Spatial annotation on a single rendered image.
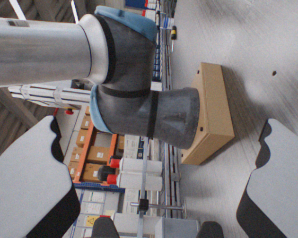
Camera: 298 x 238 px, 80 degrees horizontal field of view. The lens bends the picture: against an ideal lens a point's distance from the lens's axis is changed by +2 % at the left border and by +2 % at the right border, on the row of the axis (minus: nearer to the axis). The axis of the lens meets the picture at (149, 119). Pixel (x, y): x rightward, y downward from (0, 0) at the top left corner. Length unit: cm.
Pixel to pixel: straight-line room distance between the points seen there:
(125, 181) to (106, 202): 441
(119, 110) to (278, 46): 28
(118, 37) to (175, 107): 17
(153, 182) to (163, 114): 36
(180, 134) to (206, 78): 13
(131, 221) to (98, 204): 447
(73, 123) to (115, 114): 575
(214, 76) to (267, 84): 14
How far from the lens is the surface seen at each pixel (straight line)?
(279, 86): 28
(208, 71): 42
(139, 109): 37
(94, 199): 512
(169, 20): 140
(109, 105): 37
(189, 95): 39
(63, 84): 81
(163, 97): 39
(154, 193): 73
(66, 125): 613
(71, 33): 31
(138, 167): 70
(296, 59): 27
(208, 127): 33
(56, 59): 29
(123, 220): 64
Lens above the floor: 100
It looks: 4 degrees down
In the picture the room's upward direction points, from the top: 83 degrees counter-clockwise
